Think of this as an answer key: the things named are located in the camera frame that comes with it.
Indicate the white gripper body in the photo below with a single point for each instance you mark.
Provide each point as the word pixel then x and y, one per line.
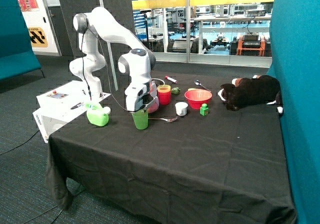
pixel 138 96

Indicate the green plastic cup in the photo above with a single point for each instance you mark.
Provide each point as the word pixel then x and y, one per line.
pixel 140 120

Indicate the yellow plastic cup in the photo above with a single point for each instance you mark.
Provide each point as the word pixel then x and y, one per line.
pixel 164 88

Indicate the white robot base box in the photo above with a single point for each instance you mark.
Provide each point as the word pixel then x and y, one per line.
pixel 55 107

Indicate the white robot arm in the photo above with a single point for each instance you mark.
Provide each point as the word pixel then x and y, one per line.
pixel 137 63

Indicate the multicolour plush ball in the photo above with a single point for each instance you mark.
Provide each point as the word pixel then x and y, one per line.
pixel 153 104

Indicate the black frying pan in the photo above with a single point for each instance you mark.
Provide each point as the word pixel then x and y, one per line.
pixel 158 82

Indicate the pink plastic cup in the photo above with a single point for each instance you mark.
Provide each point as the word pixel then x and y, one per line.
pixel 164 97

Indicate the metal spoon front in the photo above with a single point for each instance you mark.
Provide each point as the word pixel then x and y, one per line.
pixel 170 120

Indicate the metal spoon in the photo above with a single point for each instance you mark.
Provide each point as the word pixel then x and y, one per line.
pixel 170 120
pixel 198 83

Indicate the red marker pen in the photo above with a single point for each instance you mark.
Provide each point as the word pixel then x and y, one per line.
pixel 171 79

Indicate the green toy pepper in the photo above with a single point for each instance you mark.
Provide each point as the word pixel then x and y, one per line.
pixel 175 91

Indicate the white small cup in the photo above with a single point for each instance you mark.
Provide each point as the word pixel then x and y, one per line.
pixel 181 108

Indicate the green toy watering can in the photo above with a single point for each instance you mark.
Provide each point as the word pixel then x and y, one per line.
pixel 96 114

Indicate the red plastic bowl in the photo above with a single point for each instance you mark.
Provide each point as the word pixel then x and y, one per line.
pixel 197 97

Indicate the black pen on base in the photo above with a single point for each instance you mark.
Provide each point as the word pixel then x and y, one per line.
pixel 78 105

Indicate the metal spoon back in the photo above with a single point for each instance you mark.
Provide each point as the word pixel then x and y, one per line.
pixel 198 83

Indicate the green toy block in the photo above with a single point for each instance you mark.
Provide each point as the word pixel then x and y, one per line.
pixel 204 109

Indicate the black tablecloth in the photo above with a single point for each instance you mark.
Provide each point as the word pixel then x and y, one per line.
pixel 227 167

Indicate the black tripod stand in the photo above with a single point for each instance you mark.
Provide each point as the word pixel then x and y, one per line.
pixel 142 22

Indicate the black brown plush dog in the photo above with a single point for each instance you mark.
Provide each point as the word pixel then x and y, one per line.
pixel 243 92

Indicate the black yellow sign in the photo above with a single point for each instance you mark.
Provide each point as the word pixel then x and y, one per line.
pixel 37 37

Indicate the orange black machine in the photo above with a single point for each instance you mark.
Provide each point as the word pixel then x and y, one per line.
pixel 251 44

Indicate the teal sofa left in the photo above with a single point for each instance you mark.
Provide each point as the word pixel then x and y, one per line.
pixel 16 53

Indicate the teal partition right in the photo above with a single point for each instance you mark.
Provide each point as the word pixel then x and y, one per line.
pixel 295 46

